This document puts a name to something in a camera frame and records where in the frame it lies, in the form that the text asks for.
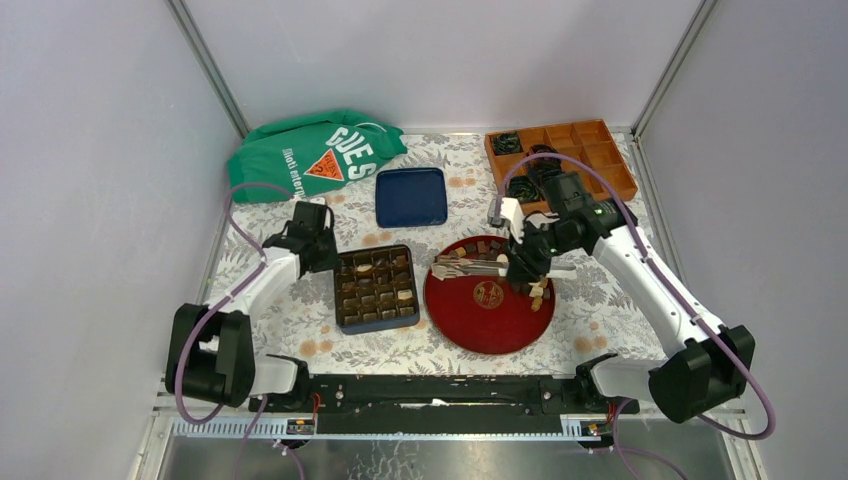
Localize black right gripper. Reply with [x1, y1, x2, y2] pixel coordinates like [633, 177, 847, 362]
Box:
[501, 217, 579, 284]

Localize blue chocolate box with tray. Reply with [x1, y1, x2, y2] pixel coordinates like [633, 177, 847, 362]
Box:
[333, 244, 421, 335]

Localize silver metal tongs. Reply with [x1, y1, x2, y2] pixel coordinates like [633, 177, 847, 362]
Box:
[430, 256, 577, 283]

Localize blue box lid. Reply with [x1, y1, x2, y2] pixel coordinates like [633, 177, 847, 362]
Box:
[375, 167, 448, 228]

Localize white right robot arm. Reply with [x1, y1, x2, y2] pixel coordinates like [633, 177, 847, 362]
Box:
[490, 173, 755, 423]

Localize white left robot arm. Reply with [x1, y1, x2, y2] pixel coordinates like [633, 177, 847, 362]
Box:
[165, 201, 339, 411]

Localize red round plate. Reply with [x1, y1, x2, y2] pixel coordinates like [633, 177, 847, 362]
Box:
[424, 271, 556, 355]

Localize green printed bag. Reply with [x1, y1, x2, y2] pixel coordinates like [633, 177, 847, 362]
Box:
[227, 109, 407, 204]

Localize floral tablecloth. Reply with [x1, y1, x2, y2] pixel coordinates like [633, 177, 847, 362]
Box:
[252, 134, 663, 375]

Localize orange wooden divider tray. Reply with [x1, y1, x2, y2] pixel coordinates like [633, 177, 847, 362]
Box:
[484, 119, 638, 214]

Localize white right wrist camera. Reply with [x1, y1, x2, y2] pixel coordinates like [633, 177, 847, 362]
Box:
[487, 196, 524, 244]

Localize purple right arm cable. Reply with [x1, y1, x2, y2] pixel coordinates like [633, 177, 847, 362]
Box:
[498, 152, 776, 480]

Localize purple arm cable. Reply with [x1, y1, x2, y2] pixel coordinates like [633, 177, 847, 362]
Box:
[498, 152, 776, 480]
[173, 182, 299, 480]

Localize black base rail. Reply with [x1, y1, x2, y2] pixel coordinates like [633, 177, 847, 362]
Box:
[248, 374, 640, 435]

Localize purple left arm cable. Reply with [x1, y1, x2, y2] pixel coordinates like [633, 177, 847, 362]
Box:
[173, 182, 299, 480]

